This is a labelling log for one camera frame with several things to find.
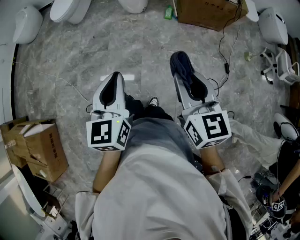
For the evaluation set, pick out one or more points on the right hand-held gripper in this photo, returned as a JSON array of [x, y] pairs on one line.
[[215, 126]]

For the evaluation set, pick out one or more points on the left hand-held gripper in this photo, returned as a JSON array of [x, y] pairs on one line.
[[100, 133]]

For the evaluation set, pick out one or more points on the dark blue cloth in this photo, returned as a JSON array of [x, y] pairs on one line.
[[180, 63]]

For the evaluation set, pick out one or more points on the person's left forearm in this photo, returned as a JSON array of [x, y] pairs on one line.
[[106, 168]]

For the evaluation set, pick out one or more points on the person's right forearm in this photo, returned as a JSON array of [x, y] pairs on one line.
[[211, 159]]

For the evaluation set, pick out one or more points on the white toilet with tank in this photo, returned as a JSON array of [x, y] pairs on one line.
[[68, 10]]

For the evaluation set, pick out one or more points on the person's left sneaker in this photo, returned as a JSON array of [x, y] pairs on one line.
[[130, 97]]

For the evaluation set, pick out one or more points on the person's sneaker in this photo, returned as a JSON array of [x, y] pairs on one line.
[[130, 97], [154, 101]]

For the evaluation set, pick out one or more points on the person's right sneaker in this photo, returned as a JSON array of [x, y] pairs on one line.
[[154, 101]]

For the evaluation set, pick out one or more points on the person's black trousers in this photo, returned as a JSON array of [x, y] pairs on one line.
[[154, 113]]

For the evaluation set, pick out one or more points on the small pale green plug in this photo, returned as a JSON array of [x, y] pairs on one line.
[[248, 56]]

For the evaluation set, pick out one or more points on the pale cardboard box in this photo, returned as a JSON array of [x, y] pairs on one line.
[[54, 152]]

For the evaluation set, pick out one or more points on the large printed cardboard box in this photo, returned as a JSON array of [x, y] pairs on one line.
[[206, 14]]

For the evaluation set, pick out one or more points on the green cleaner bottle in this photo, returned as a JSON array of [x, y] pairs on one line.
[[168, 12]]

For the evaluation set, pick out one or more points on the person's white grey shirt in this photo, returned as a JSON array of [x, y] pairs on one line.
[[152, 187]]

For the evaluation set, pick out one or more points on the white rounded appliance shell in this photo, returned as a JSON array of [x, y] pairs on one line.
[[252, 10]]

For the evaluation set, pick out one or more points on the white and black oval device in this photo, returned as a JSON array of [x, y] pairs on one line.
[[289, 131]]

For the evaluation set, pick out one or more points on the white dome robot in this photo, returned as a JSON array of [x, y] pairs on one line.
[[272, 25]]

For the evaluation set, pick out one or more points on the white robot frame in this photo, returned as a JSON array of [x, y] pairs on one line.
[[282, 63]]

